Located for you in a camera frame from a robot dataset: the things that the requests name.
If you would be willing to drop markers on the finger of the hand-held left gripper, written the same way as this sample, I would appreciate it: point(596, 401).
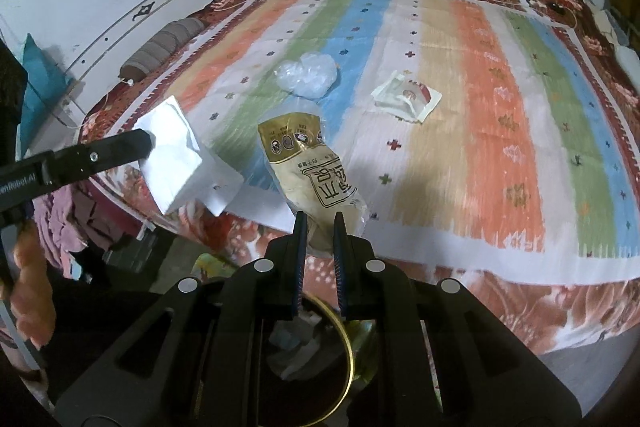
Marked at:
point(100, 155)

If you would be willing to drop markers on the white red sachet packet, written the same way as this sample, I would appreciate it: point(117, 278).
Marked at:
point(407, 99)

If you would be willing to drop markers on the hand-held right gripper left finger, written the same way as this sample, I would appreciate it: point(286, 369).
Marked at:
point(301, 252)

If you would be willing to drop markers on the brown floral blanket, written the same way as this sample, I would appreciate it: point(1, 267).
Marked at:
point(500, 307)

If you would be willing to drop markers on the dark bin with gold rim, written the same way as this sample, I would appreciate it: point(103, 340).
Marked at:
point(300, 407)

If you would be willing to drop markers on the white paper tissue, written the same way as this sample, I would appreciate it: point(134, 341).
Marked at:
point(175, 167)

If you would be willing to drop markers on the striped multicolour bed mat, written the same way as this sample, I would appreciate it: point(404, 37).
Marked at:
point(475, 132)

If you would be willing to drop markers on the clear crumpled plastic wrapper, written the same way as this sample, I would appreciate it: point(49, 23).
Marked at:
point(297, 364)

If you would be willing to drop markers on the white headboard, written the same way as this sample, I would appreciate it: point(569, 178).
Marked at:
point(100, 27)

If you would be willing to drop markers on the clear plastic bag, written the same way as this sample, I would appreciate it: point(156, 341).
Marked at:
point(307, 75)

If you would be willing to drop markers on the pink clothes pile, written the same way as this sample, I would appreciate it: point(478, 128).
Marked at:
point(60, 227)

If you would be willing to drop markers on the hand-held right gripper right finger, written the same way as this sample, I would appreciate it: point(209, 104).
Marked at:
point(340, 259)

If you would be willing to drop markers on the brown grey bolster pillow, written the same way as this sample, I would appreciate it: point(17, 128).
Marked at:
point(160, 48)

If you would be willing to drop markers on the beige snack bag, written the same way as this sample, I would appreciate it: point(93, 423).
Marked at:
point(310, 177)

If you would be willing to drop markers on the white cloth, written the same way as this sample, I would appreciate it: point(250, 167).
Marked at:
point(627, 57)

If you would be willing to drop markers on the person's left hand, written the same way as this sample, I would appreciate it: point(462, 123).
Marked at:
point(32, 297)

